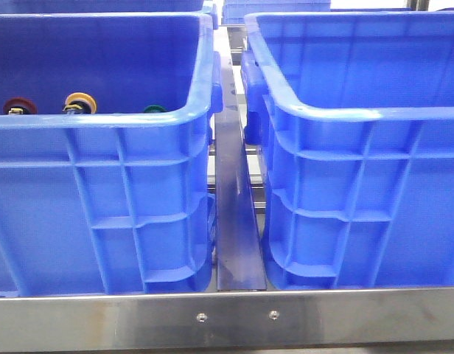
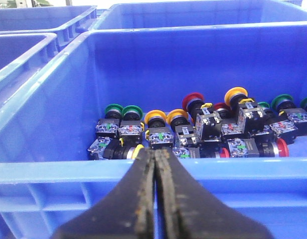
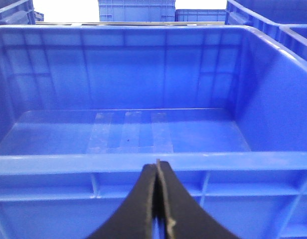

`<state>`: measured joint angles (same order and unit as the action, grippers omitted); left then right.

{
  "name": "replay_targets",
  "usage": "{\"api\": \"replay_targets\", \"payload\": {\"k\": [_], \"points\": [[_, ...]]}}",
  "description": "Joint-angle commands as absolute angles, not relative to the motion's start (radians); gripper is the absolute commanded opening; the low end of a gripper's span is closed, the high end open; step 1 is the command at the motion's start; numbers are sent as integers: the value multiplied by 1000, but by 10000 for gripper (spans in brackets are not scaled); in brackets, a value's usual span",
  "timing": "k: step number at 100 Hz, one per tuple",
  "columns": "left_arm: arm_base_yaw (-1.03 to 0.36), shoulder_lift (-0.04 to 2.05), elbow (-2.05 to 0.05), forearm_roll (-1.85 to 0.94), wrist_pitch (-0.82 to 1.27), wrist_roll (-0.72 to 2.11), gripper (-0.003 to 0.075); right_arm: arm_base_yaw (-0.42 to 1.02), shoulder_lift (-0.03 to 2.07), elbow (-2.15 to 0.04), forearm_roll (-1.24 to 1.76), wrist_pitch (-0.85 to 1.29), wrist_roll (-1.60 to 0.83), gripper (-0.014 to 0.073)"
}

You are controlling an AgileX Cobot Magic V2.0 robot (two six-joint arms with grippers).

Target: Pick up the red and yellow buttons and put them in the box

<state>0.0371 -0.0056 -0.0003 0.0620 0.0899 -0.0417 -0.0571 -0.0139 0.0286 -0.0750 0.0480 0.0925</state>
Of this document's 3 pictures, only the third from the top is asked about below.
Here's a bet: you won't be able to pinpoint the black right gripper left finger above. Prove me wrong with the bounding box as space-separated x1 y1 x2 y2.
88 164 157 239

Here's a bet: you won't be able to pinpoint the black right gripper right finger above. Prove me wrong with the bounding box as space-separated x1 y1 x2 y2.
155 160 238 239

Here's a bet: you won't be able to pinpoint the blue bin with buttons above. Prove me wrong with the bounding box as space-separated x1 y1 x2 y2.
225 0 307 61

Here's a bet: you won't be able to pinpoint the empty blue plastic bin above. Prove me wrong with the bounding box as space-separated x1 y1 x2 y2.
0 25 307 239

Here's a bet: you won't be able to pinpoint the low blue crate far right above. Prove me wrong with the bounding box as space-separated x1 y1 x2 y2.
175 9 226 22

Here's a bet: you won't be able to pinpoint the blue crate far centre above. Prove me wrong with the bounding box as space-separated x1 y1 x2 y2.
98 0 175 22

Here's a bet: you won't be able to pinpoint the blue bin rear left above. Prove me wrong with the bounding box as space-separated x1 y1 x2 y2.
0 0 35 25

